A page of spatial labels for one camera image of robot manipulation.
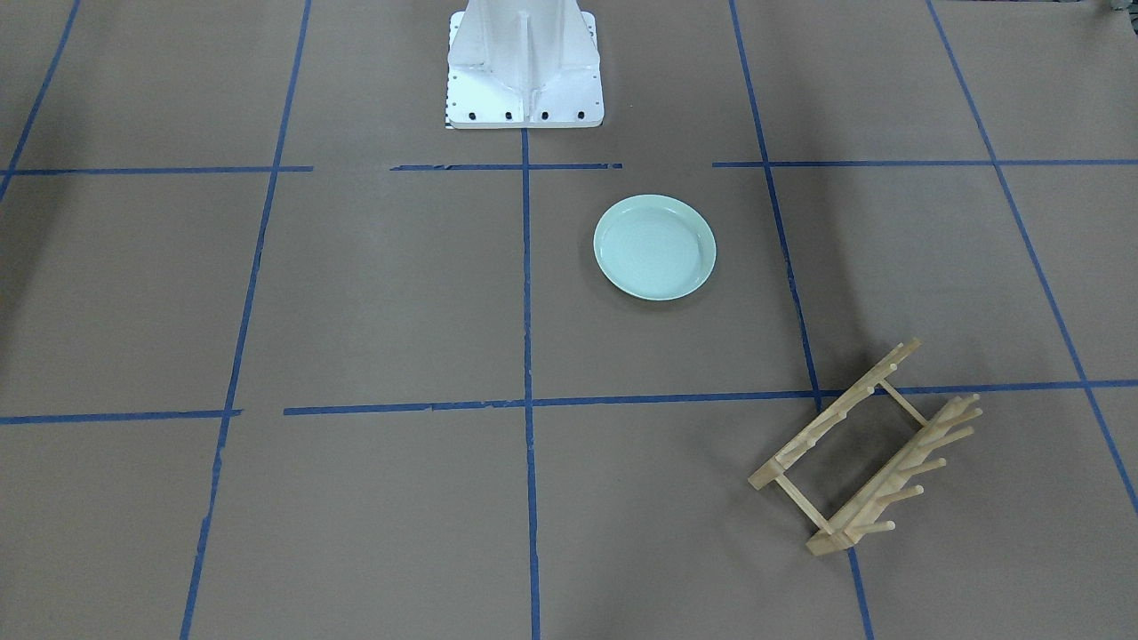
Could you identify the light green plate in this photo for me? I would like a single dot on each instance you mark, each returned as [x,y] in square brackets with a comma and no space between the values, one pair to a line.
[654,247]

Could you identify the wooden dish rack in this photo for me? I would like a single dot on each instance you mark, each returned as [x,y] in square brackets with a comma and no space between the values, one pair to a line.
[863,454]

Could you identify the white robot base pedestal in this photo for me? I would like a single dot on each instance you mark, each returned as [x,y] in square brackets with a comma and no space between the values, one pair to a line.
[517,64]

